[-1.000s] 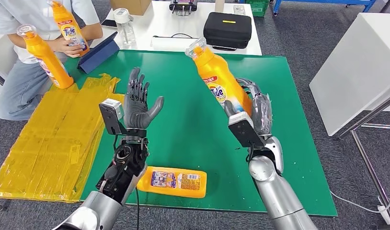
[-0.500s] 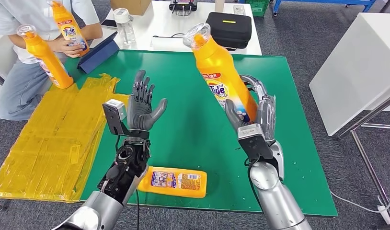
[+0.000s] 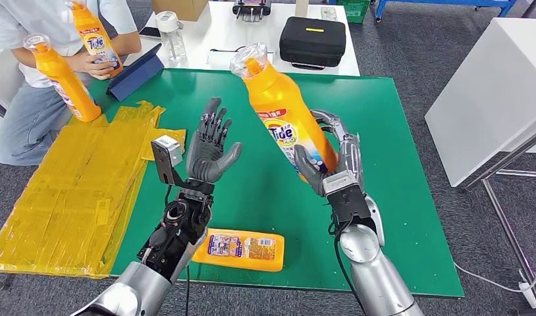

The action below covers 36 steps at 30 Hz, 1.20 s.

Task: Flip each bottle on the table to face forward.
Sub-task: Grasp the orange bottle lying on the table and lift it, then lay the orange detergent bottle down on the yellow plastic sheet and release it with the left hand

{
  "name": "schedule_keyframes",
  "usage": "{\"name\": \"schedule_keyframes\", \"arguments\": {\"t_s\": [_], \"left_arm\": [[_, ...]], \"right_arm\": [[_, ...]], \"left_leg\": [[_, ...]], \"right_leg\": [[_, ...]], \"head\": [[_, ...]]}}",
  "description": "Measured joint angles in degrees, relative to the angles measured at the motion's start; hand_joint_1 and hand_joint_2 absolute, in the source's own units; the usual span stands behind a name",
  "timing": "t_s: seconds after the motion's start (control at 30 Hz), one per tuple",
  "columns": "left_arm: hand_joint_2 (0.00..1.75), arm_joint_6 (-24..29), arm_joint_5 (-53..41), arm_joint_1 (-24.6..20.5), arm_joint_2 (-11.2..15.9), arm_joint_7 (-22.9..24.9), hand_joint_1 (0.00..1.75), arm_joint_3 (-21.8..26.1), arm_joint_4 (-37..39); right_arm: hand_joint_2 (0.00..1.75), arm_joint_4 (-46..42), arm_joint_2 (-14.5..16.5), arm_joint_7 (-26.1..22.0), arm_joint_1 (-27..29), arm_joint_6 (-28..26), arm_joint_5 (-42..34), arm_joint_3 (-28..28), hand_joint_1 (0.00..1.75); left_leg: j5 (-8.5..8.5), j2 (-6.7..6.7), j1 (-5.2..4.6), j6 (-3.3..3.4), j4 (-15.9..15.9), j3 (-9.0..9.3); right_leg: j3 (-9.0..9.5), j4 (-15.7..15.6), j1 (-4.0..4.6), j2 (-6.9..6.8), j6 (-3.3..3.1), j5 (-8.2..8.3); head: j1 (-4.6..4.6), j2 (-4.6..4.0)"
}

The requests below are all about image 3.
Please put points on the green plastic crate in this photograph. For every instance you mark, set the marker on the green plastic crate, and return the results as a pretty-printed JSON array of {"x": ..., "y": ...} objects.
[{"x": 354, "y": 12}]

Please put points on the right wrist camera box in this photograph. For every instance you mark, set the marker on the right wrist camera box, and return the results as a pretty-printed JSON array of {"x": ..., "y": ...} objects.
[{"x": 346, "y": 205}]

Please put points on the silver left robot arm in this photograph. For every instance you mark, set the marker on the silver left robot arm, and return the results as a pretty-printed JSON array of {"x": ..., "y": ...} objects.
[{"x": 172, "y": 244}]

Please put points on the brown cardboard box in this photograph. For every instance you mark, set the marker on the brown cardboard box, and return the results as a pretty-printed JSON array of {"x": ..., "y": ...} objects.
[{"x": 180, "y": 8}]

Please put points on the black controller device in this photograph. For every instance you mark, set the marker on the black controller device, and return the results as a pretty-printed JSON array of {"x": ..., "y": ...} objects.
[{"x": 252, "y": 7}]

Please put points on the orange detergent bottle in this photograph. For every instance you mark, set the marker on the orange detergent bottle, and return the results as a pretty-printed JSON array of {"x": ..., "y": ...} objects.
[
  {"x": 67, "y": 87},
  {"x": 95, "y": 39},
  {"x": 276, "y": 100},
  {"x": 242, "y": 261}
]

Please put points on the blue tablet case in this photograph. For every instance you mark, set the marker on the blue tablet case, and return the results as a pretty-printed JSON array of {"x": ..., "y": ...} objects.
[{"x": 135, "y": 77}]

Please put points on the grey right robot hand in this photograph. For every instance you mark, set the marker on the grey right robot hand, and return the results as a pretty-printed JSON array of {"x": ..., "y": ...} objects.
[{"x": 351, "y": 152}]

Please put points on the person's right hand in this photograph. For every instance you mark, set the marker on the person's right hand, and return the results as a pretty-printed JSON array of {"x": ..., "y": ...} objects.
[{"x": 87, "y": 64}]

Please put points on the person's left forearm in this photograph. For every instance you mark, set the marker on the person's left forearm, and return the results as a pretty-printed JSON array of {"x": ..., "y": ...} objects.
[{"x": 126, "y": 46}]

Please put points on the green table mat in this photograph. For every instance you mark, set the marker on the green table mat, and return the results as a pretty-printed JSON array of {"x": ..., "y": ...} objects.
[{"x": 381, "y": 131}]

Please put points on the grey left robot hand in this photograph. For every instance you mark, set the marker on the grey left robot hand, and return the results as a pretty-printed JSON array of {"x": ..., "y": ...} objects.
[{"x": 207, "y": 161}]

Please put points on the clear water bottle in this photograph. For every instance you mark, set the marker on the clear water bottle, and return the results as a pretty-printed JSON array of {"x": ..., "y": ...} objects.
[{"x": 176, "y": 43}]

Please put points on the white side table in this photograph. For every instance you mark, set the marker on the white side table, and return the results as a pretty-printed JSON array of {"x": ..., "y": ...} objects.
[{"x": 490, "y": 96}]

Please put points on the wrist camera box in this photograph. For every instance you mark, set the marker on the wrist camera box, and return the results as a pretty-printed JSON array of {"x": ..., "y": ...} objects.
[
  {"x": 165, "y": 157},
  {"x": 346, "y": 205}
]

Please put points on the white power strip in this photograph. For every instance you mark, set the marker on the white power strip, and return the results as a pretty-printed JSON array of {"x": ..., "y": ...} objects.
[{"x": 529, "y": 296}]

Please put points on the blue metal rack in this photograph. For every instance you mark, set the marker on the blue metal rack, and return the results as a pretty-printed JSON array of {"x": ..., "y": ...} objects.
[{"x": 429, "y": 2}]

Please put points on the person's right forearm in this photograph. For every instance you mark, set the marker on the person's right forearm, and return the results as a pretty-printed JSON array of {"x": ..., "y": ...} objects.
[{"x": 23, "y": 54}]

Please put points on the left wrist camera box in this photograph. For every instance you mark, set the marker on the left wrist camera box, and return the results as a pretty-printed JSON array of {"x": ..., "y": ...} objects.
[{"x": 165, "y": 157}]

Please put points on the beige wooden block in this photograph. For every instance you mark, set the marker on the beige wooden block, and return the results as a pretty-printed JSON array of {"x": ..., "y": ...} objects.
[{"x": 302, "y": 7}]

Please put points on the black carrying case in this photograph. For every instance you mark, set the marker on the black carrying case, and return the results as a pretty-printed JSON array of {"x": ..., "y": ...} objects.
[{"x": 311, "y": 43}]

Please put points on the person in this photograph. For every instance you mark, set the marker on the person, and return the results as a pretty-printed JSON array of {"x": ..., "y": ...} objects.
[{"x": 23, "y": 17}]

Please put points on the yellow taped cardboard sheet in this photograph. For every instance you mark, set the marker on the yellow taped cardboard sheet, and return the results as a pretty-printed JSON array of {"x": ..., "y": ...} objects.
[{"x": 54, "y": 209}]

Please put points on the black phone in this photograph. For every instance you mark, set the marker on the black phone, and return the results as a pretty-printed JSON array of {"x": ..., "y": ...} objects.
[{"x": 150, "y": 31}]

